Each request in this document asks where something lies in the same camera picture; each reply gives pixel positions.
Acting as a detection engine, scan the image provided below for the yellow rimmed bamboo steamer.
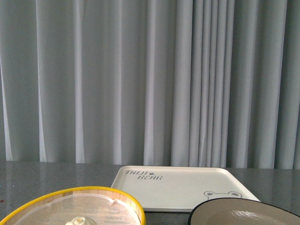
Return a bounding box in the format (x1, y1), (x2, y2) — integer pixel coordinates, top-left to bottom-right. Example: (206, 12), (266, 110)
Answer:
(0, 186), (146, 225)

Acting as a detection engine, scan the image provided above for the white steamed bun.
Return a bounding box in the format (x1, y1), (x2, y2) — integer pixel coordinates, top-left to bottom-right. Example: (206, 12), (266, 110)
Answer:
(65, 216), (97, 225)

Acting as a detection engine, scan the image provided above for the grey pleated curtain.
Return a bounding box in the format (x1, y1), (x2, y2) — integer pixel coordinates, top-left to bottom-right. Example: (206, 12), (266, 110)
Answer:
(0, 0), (300, 169)

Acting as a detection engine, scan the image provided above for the white steamer liner cloth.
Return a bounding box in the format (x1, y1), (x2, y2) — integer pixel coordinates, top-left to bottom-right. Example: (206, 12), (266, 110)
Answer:
(13, 193), (145, 225)

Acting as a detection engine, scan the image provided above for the beige plate with black rim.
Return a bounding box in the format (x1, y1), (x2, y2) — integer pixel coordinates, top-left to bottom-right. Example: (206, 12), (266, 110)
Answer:
(188, 198), (300, 225)

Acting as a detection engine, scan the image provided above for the white bear print tray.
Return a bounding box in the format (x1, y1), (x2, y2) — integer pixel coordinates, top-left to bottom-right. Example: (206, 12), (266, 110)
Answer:
(112, 165), (258, 212)

